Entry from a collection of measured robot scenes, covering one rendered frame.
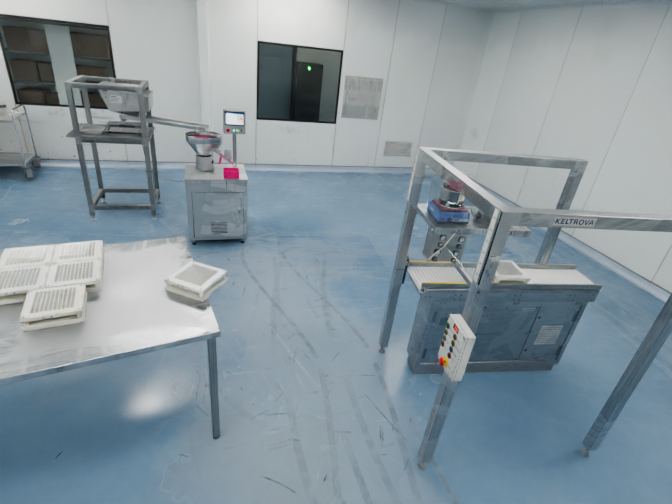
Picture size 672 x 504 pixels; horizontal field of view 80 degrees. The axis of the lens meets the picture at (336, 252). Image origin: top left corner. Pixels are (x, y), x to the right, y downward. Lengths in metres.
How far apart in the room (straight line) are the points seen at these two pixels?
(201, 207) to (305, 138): 3.32
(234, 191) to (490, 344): 2.87
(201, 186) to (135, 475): 2.72
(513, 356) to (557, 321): 0.41
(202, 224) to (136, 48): 3.29
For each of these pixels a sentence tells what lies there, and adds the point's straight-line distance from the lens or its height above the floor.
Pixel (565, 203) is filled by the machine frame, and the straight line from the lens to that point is 3.18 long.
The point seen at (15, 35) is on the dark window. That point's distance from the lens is 7.34.
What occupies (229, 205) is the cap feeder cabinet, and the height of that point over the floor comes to 0.47.
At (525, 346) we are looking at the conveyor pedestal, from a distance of 3.42.
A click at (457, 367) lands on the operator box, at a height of 0.92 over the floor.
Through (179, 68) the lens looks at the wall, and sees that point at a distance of 6.97.
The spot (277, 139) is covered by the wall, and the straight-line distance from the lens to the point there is 7.22.
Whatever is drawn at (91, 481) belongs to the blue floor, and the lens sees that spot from 2.71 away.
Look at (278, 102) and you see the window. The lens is 7.11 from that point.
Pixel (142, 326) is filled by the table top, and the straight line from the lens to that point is 2.20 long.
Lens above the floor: 2.15
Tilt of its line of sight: 28 degrees down
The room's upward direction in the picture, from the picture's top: 7 degrees clockwise
